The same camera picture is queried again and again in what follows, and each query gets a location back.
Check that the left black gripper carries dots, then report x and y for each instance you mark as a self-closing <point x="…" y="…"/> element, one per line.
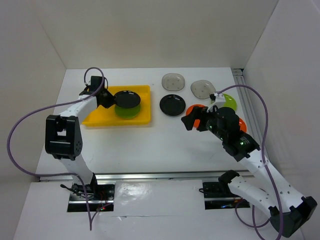
<point x="111" y="101"/>

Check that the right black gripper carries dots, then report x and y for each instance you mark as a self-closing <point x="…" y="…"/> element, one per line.
<point x="197" y="113"/>

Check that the orange plate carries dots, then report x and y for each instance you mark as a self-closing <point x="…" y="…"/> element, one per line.
<point x="188" y="111"/>
<point x="243" y="126"/>

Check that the black plate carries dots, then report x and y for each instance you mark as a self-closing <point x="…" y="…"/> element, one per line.
<point x="172" y="105"/>
<point x="127" y="99"/>

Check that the green plate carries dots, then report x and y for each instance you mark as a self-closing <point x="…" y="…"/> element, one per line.
<point x="230" y="102"/>
<point x="127" y="113"/>

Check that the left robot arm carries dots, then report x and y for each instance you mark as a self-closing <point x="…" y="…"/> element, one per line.
<point x="63" y="138"/>

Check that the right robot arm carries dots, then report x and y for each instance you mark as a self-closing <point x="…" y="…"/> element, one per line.
<point x="286" y="208"/>

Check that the yellow plastic bin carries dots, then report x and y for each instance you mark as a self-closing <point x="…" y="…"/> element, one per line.
<point x="104" y="117"/>

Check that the right clear glass plate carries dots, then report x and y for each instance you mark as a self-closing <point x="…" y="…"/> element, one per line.
<point x="202" y="89"/>

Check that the clear glass plate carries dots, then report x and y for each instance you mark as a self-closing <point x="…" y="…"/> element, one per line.
<point x="202" y="89"/>
<point x="173" y="82"/>

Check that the left clear glass plate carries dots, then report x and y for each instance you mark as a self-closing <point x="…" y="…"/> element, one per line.
<point x="173" y="82"/>

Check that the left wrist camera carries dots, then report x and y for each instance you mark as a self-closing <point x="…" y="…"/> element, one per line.
<point x="98" y="86"/>

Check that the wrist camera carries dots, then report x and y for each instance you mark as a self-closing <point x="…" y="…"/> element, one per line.
<point x="98" y="86"/>
<point x="217" y="101"/>

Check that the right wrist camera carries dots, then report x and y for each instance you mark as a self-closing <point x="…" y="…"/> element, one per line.
<point x="217" y="101"/>

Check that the aluminium rail right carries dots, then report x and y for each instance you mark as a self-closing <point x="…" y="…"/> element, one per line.
<point x="245" y="102"/>

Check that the aluminium rail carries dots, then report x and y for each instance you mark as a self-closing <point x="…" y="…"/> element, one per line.
<point x="107" y="177"/>
<point x="245" y="102"/>

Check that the aluminium rail front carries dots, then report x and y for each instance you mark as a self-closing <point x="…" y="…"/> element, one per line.
<point x="107" y="177"/>

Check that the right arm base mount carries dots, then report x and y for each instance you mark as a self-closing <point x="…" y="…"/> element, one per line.
<point x="218" y="197"/>

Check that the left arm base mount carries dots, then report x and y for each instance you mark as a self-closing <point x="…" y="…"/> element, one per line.
<point x="103" y="200"/>

